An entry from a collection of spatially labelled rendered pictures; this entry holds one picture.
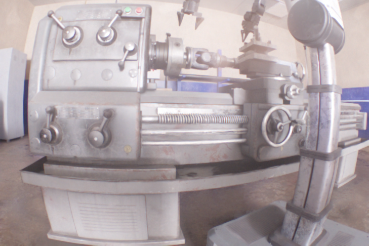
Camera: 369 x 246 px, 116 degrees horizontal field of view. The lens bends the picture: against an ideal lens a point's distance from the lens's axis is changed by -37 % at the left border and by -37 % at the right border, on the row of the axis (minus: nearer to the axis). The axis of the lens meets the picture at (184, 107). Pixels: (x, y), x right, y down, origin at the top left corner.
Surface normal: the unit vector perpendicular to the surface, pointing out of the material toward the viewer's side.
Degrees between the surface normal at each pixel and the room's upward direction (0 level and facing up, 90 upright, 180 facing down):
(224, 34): 90
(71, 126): 90
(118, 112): 90
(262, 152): 90
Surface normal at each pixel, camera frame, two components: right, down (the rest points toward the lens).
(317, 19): -0.91, -0.02
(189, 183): 0.23, 0.01
